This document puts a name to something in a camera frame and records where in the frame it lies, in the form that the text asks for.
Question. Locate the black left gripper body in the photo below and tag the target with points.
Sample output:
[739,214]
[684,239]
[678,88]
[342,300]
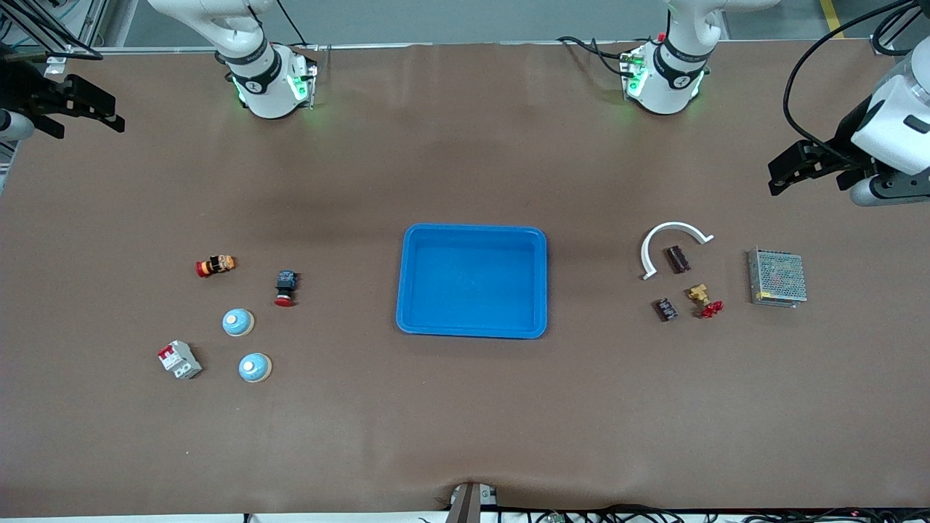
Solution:
[846,139]

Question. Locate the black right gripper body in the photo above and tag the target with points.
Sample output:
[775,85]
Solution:
[22,92]

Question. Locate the dark brown capacitor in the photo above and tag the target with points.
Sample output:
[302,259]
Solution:
[668,310]
[678,259]

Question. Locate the light blue bell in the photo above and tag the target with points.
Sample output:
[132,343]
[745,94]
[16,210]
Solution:
[255,368]
[238,322]

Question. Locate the metal mesh power supply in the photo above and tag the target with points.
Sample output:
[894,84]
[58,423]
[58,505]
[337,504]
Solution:
[777,277]

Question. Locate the orange red emergency button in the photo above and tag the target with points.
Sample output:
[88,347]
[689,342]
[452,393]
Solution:
[216,266]

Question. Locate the black red push button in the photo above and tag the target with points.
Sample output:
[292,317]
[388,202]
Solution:
[285,287]

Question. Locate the white red circuit breaker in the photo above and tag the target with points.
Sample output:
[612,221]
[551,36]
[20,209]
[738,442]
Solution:
[179,359]

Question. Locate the blue plastic tray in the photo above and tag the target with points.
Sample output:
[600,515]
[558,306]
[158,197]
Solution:
[472,283]

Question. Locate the brown table mat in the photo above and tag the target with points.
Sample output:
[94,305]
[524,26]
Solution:
[465,421]

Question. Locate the aluminium frame post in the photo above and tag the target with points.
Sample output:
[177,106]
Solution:
[881,45]
[91,22]

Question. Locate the white curved plastic bracket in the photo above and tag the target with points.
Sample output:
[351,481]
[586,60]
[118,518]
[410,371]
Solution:
[676,226]

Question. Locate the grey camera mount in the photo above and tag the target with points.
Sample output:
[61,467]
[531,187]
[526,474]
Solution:
[468,505]

